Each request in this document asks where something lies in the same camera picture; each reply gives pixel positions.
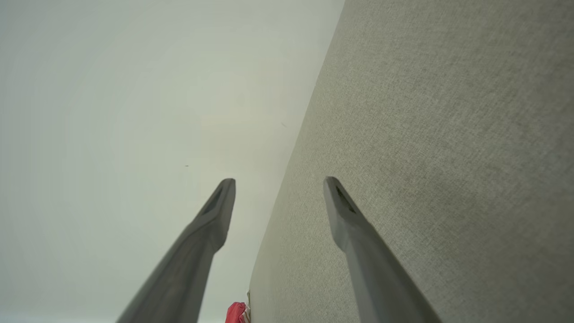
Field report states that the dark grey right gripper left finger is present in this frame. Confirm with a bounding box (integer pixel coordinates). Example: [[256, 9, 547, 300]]
[[116, 178, 236, 323]]

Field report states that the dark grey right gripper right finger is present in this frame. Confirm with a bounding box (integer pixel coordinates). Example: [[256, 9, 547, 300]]
[[323, 176, 442, 323]]

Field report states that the red jersey with striped trim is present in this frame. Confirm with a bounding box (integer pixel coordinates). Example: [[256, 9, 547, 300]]
[[225, 301, 251, 323]]

